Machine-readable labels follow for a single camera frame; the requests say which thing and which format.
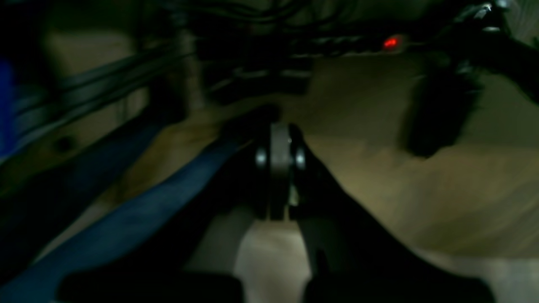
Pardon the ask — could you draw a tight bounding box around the white power strip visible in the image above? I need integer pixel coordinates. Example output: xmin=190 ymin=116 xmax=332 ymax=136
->
xmin=289 ymin=34 xmax=409 ymax=58

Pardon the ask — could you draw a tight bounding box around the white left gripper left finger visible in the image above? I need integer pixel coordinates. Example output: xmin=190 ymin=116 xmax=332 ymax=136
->
xmin=240 ymin=122 xmax=278 ymax=221

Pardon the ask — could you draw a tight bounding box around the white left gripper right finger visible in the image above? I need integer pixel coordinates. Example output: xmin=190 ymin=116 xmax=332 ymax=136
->
xmin=278 ymin=123 xmax=314 ymax=219

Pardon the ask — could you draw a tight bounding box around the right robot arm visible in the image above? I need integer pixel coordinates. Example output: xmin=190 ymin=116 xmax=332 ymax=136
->
xmin=402 ymin=0 xmax=538 ymax=158

